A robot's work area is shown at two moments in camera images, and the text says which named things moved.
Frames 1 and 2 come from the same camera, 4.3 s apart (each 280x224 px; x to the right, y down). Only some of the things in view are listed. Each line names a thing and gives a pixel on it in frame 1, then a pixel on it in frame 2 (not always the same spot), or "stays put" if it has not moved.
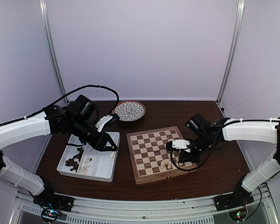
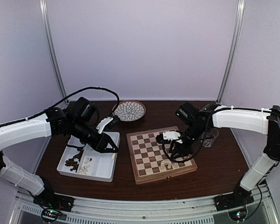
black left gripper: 100,143 stays put
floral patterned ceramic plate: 129,110 stays put
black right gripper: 189,157 -> 181,149
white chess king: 162,168 stays put
